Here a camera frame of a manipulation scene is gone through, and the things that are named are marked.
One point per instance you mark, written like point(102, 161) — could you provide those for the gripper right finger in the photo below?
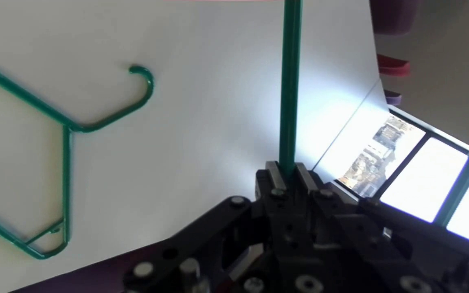
point(381, 244)

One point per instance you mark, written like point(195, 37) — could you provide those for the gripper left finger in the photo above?
point(218, 228)

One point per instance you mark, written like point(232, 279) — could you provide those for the window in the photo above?
point(421, 175)

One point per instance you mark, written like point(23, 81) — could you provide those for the red lid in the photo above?
point(393, 66)

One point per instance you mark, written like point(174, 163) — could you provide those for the maroon container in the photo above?
point(393, 14)

